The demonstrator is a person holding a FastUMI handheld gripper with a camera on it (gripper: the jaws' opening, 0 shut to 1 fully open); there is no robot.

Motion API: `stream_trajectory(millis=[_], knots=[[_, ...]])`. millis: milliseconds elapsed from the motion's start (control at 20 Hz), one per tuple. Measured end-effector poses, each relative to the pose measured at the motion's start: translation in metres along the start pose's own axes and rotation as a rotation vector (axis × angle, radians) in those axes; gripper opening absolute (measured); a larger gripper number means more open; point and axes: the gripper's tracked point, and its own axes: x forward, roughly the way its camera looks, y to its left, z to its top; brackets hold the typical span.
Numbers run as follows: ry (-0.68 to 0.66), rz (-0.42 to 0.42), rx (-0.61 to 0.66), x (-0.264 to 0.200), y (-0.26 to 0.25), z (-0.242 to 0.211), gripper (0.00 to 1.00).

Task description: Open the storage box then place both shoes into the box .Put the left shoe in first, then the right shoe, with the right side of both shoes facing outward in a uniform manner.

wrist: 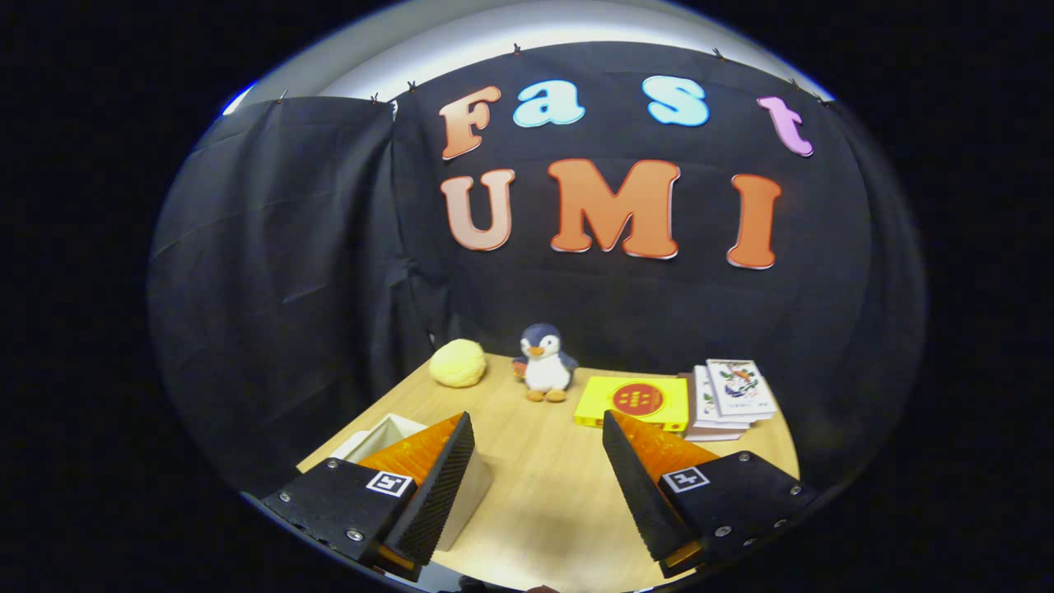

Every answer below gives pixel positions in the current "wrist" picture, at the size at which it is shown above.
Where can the yellow round plush toy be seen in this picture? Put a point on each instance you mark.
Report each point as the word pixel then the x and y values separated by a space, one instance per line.
pixel 458 362

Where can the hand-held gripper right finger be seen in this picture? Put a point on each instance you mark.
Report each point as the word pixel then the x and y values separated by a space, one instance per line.
pixel 634 486

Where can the penguin plush toy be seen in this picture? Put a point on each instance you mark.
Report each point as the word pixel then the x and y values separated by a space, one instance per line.
pixel 545 366

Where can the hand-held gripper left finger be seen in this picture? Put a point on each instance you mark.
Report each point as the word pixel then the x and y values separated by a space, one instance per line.
pixel 440 494

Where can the white book with floral cover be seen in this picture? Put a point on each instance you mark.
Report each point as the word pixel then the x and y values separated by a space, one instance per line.
pixel 741 387

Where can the black backdrop cloth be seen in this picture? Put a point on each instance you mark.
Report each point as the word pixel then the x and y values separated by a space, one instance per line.
pixel 288 288

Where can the yellow book with red circle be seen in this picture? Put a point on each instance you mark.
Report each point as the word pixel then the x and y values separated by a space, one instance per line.
pixel 634 399

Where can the cream fabric storage box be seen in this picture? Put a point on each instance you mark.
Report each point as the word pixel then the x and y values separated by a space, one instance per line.
pixel 476 494

